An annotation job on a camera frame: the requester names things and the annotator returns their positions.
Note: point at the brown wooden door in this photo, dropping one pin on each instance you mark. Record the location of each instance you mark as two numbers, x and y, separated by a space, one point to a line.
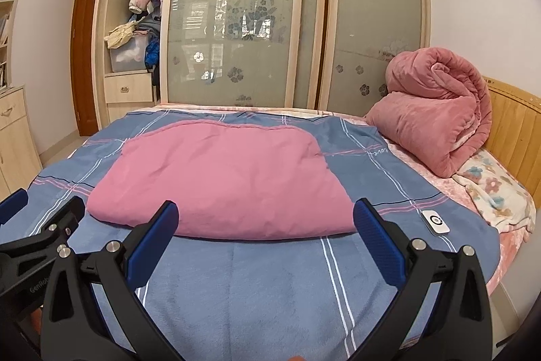
84 48

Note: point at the grey folded clothes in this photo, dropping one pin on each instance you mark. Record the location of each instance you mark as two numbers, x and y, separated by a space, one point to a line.
148 26

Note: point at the light wooden side cabinet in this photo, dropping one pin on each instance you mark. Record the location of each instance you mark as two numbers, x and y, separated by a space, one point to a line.
17 141

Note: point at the wardrobe with frosted sliding doors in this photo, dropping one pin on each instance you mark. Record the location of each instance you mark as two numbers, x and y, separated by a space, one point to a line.
372 27

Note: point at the dark blue cloth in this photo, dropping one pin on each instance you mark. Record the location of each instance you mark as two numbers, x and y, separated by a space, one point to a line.
152 54

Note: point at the light wooden wardrobe drawer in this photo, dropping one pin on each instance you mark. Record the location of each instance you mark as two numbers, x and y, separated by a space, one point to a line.
129 88

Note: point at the cream and pink hooded jacket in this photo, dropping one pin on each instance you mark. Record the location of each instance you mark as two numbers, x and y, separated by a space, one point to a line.
219 175

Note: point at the wooden headboard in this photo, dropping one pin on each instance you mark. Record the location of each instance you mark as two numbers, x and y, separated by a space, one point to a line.
515 124

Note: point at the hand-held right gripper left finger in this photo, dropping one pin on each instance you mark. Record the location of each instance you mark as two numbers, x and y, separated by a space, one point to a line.
157 244

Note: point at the yellow cloth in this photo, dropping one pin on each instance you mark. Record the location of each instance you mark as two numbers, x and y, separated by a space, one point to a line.
120 35

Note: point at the blue plaid blanket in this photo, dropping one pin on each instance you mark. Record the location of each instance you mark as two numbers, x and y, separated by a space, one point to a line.
262 293

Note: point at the rolled pink quilt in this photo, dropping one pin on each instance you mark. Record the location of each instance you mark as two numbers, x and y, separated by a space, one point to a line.
431 111

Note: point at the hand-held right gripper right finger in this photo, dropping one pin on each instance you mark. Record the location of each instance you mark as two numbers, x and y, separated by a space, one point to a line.
377 244

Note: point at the white flat controller device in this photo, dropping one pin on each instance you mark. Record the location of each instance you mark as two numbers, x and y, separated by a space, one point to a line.
436 221

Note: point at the floral pillow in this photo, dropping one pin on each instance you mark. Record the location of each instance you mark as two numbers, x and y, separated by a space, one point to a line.
494 187

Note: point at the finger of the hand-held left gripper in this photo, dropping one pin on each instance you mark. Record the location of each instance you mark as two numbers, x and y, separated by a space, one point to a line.
15 205
63 217

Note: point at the wooden bookshelf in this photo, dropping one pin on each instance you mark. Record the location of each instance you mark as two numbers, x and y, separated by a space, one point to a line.
8 27

